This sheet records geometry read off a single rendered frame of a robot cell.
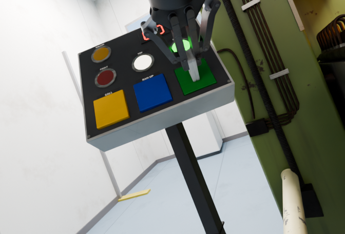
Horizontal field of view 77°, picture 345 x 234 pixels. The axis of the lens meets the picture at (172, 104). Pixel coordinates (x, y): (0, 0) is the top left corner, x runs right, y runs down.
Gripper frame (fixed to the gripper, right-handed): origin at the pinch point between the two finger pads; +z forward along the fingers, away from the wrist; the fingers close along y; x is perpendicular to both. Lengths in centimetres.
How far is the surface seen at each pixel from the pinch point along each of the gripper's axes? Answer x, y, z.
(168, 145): 139, -65, 389
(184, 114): -5.3, -5.1, 8.3
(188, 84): -1.5, -1.9, 3.5
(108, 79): 8.7, -19.3, 3.4
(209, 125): 109, 22, 295
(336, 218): -36, 26, 49
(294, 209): -30.0, 10.3, 24.8
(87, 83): 10.4, -24.8, 3.8
